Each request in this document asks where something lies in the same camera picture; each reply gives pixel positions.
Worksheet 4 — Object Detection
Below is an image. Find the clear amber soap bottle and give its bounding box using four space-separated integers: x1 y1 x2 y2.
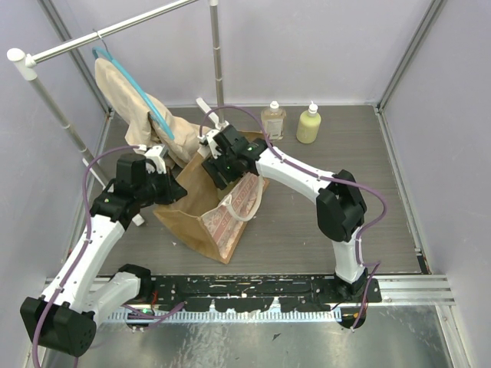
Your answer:
261 100 286 140

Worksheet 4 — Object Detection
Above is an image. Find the brown canvas tote bag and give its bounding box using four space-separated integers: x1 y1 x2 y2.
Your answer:
153 153 269 264

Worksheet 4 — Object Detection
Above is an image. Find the yellow lotion squeeze bottle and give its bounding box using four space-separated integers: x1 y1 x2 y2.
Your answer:
296 101 321 144

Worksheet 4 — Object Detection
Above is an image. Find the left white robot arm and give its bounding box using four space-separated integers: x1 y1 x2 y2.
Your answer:
20 146 187 357

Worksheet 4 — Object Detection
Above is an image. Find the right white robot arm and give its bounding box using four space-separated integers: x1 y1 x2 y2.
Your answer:
199 125 367 302

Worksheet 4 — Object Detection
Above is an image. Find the beige cloth on hanger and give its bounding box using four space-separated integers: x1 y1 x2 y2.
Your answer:
95 57 209 168

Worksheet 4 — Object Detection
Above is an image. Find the blue clothes hanger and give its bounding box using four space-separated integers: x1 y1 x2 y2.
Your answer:
92 47 174 145

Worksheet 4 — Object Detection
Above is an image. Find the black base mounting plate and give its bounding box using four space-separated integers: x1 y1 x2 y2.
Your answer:
129 274 364 313

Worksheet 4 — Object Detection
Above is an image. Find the metal clothes rack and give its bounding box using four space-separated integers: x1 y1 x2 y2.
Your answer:
7 1 224 167

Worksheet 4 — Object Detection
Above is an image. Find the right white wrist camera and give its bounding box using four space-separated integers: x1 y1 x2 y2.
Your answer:
198 130 221 159

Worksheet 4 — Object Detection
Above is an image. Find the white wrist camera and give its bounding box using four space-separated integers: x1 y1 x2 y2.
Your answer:
198 130 221 159
133 144 169 174

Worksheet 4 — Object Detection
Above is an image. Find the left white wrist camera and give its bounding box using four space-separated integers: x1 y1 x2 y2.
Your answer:
133 144 169 174

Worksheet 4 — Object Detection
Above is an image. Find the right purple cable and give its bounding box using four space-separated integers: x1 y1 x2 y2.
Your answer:
198 105 387 330

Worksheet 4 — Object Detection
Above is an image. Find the purple cable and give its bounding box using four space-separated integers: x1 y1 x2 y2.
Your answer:
31 144 145 361
198 105 387 330

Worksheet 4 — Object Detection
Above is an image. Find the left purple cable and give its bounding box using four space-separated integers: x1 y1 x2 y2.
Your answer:
31 144 145 361

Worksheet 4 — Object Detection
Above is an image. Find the aluminium frame rail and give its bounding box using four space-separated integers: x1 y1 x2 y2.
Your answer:
127 274 454 320

